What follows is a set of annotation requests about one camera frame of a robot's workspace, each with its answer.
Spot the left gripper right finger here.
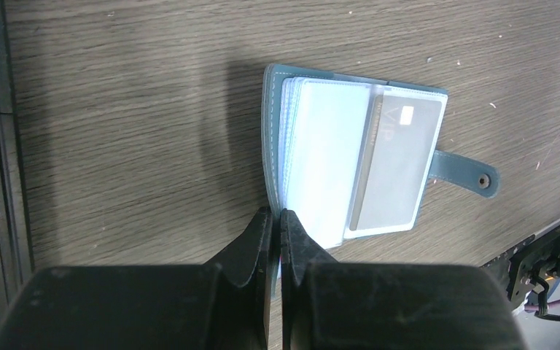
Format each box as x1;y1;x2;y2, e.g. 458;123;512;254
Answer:
279;210;526;349

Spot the black credit card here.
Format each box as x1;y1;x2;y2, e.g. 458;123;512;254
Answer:
349;95;445;234

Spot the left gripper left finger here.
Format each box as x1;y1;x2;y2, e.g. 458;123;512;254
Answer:
0;207;273;349

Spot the blue card holder wallet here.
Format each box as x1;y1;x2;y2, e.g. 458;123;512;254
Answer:
261;64;501;249

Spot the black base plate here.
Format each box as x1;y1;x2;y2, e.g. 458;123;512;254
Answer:
482;222;560;314

